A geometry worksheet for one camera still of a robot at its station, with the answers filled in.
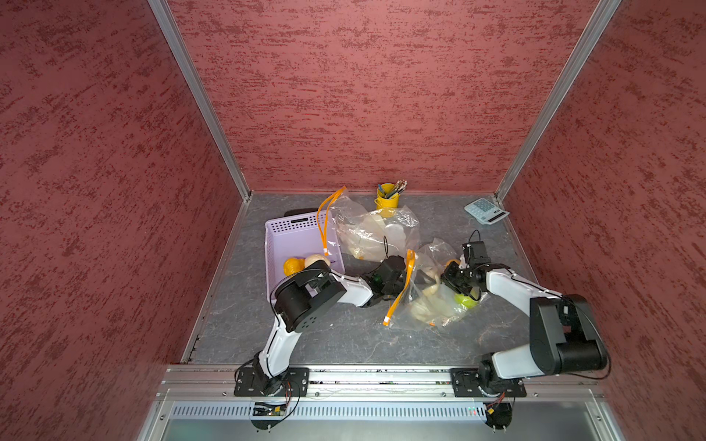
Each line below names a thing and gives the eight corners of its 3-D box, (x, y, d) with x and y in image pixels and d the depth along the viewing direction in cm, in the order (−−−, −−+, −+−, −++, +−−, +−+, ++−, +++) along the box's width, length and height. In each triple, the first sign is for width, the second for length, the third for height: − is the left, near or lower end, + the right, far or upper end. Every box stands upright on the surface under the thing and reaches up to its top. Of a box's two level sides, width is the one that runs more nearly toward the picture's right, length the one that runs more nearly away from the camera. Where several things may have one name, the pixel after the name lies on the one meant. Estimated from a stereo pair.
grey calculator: (487, 228, 112) (491, 223, 110) (464, 209, 119) (467, 204, 116) (504, 217, 116) (508, 212, 114) (481, 199, 123) (484, 194, 120)
